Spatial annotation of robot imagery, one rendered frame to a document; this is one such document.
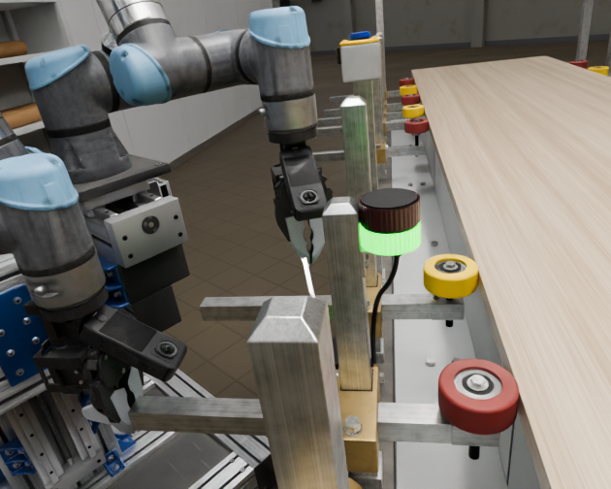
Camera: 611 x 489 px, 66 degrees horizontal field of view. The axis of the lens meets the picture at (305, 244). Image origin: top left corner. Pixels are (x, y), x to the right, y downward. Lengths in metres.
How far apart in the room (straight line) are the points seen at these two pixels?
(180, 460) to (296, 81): 1.12
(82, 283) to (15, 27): 3.34
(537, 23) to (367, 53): 12.44
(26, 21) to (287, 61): 3.18
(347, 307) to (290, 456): 0.26
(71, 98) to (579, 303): 0.88
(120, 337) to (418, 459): 0.51
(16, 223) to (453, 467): 0.68
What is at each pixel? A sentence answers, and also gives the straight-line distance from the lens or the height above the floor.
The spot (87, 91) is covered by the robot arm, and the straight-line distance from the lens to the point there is 0.99.
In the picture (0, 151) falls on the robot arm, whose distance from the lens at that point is 0.67.
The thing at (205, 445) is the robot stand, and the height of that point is 0.21.
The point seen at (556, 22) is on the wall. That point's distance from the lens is 13.18.
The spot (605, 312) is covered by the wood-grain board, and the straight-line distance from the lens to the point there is 0.69.
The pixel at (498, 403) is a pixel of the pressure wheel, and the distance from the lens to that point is 0.53.
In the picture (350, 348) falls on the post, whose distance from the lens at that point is 0.54.
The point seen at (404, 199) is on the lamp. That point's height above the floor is 1.10.
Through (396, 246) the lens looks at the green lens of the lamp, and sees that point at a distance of 0.46.
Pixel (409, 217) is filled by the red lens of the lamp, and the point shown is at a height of 1.09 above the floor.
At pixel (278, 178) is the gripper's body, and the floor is 1.06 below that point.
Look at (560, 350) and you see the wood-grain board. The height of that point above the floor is 0.90.
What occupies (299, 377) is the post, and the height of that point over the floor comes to 1.12.
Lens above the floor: 1.27
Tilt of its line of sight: 26 degrees down
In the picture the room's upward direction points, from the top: 8 degrees counter-clockwise
